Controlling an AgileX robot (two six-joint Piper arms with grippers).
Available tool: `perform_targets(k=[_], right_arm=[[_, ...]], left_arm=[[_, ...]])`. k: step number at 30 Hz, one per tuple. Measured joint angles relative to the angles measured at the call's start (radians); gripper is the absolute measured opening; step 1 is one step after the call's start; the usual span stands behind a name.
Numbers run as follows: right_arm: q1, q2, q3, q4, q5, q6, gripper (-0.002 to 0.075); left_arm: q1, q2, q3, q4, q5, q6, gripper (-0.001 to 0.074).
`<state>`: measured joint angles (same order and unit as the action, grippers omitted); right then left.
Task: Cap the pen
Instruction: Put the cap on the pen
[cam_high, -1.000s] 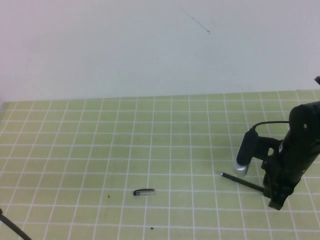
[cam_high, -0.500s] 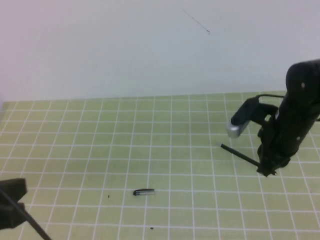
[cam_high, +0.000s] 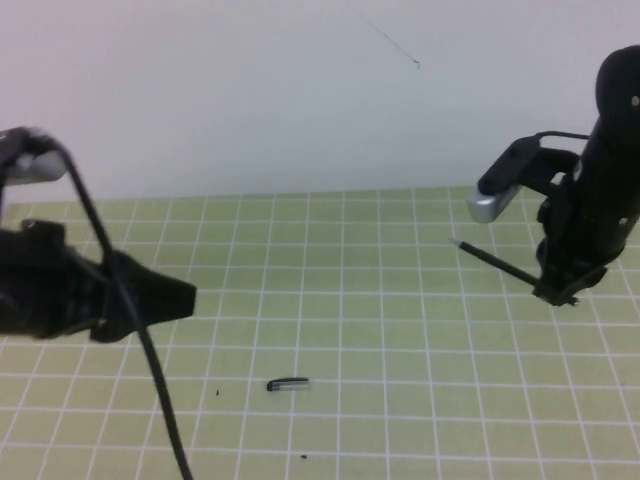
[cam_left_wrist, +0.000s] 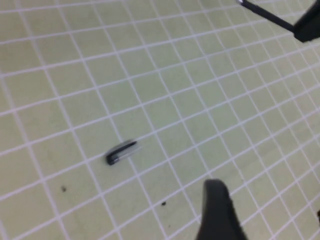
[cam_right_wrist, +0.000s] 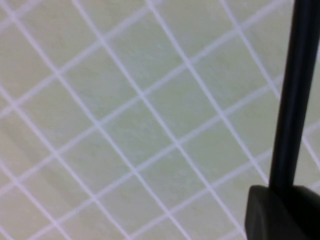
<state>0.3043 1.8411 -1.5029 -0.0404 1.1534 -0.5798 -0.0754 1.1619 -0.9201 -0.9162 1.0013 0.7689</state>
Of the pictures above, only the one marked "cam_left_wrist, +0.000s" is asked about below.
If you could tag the thin black pen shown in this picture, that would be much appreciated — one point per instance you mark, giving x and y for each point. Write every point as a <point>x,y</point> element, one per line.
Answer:
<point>270,15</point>

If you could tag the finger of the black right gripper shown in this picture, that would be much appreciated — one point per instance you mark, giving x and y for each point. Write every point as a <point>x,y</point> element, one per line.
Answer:
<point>308,26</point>

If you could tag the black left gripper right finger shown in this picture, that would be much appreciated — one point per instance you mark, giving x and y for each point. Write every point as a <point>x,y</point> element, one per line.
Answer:
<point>318,216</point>

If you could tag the green white-grid table mat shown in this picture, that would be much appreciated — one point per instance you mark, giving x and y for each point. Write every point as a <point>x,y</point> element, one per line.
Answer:
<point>175,100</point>

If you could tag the grey and black pen cap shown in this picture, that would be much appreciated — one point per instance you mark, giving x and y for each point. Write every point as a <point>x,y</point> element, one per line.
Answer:
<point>122,153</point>

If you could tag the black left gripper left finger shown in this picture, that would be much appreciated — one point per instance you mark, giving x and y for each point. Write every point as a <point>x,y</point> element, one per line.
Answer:
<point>217,215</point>

